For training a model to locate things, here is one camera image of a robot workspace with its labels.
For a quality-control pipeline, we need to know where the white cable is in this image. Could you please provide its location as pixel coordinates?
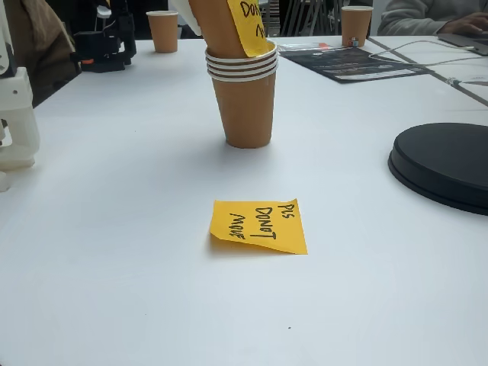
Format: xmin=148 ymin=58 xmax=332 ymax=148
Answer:
xmin=368 ymin=40 xmax=488 ymax=69

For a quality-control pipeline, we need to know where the brown paper cup with note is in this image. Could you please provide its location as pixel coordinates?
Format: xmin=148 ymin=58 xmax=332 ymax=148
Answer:
xmin=188 ymin=0 xmax=268 ymax=59

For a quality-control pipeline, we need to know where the black printed brochure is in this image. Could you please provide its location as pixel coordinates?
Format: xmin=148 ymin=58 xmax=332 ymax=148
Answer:
xmin=279 ymin=45 xmax=435 ymax=85

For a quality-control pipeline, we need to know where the yellow sticky note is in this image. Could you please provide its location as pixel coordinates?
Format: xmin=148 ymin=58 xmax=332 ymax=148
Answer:
xmin=208 ymin=197 xmax=309 ymax=255
xmin=227 ymin=0 xmax=270 ymax=59

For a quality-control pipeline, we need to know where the white leaflet with red mark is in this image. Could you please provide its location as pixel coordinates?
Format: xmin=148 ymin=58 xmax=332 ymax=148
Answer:
xmin=278 ymin=40 xmax=329 ymax=53

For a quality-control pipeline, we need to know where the brown paper cup with sticker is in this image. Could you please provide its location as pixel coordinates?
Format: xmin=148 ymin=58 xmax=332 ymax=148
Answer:
xmin=341 ymin=5 xmax=374 ymax=49

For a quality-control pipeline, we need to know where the dark jacket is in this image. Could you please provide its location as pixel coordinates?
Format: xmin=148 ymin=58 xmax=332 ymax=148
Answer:
xmin=178 ymin=21 xmax=203 ymax=40

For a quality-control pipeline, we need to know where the black round disc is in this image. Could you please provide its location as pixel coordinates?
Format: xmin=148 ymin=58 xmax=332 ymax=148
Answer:
xmin=387 ymin=122 xmax=488 ymax=217

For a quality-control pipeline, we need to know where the grey laptop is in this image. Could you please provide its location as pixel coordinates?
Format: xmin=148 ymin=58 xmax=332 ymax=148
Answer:
xmin=437 ymin=32 xmax=488 ymax=57

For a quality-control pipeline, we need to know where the person's hand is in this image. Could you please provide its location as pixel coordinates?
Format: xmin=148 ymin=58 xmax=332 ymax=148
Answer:
xmin=441 ymin=10 xmax=488 ymax=37

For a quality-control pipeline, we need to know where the dark metal chair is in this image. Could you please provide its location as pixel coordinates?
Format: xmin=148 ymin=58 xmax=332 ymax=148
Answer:
xmin=266 ymin=0 xmax=336 ymax=38

